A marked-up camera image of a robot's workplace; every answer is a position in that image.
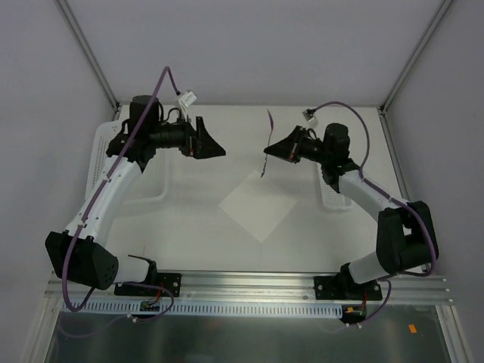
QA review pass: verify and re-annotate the white slotted cable duct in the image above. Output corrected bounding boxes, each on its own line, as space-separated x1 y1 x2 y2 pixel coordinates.
82 299 343 319

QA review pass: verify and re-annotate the right aluminium frame post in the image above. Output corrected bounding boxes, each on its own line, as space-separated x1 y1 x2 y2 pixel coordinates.
379 0 455 114

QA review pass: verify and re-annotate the left aluminium frame post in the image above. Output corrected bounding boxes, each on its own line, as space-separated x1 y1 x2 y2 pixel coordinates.
54 0 120 113

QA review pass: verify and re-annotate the large white perforated basket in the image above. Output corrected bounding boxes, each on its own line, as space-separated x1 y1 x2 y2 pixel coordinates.
85 120 169 206

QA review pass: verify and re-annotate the iridescent gold spoon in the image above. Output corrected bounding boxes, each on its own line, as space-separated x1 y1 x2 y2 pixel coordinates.
259 109 275 178

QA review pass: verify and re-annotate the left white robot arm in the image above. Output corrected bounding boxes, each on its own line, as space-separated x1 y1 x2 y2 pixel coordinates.
45 91 226 295

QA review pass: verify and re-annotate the aluminium mounting rail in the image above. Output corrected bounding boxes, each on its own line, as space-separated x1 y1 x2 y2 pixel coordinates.
44 270 455 306

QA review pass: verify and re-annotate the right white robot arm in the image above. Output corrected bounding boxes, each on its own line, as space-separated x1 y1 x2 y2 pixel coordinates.
264 123 439 299

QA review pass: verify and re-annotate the aluminium frame post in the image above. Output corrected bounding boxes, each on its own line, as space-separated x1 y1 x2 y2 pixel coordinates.
54 0 120 113
379 0 455 114

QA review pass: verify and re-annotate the small white perforated tray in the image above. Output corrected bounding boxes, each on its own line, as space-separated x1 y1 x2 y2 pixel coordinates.
318 172 352 211

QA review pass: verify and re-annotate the orange tape piece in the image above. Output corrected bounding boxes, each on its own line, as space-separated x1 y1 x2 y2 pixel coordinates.
408 324 417 334

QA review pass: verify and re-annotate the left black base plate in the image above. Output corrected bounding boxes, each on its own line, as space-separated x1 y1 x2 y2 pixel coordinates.
114 272 182 297

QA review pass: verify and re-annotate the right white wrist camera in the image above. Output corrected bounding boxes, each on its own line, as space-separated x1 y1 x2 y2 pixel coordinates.
302 108 318 129

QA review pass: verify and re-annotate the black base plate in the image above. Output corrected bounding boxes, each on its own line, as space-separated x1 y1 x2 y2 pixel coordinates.
114 272 182 297
313 276 383 301

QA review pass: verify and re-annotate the white paper napkin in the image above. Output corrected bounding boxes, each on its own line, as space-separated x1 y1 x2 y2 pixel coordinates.
219 170 296 242

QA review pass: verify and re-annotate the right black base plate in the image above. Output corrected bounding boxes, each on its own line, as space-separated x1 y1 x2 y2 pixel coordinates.
313 276 383 301

